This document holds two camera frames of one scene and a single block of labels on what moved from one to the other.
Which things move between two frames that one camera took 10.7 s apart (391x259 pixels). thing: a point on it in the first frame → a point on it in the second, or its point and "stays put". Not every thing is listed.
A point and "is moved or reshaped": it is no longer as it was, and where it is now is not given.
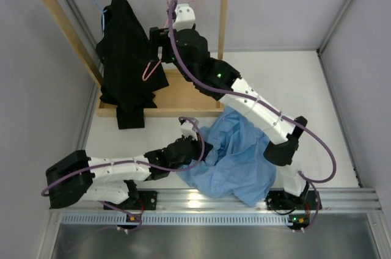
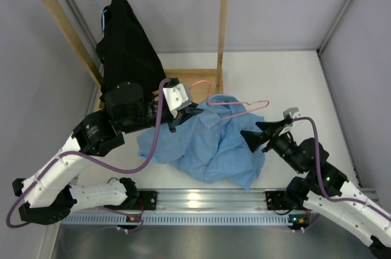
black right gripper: x=154 y=37 → x=255 y=139
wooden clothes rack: x=181 y=96 stays put
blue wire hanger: x=102 y=11 stays put
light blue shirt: x=237 y=168 is moved or reshaped
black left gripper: x=198 y=145 → x=187 y=112
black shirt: x=131 y=79 stays put
